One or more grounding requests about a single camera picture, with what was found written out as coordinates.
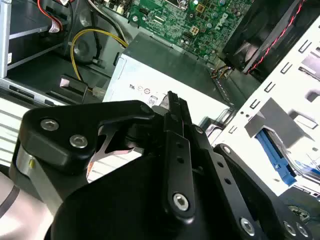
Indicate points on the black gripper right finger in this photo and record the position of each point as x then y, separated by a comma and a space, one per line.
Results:
222, 172

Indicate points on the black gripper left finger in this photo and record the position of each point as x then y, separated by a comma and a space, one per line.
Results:
57, 150

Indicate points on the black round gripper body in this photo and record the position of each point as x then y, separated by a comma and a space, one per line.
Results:
125, 205

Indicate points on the hard disk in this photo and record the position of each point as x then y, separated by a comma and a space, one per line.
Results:
272, 155

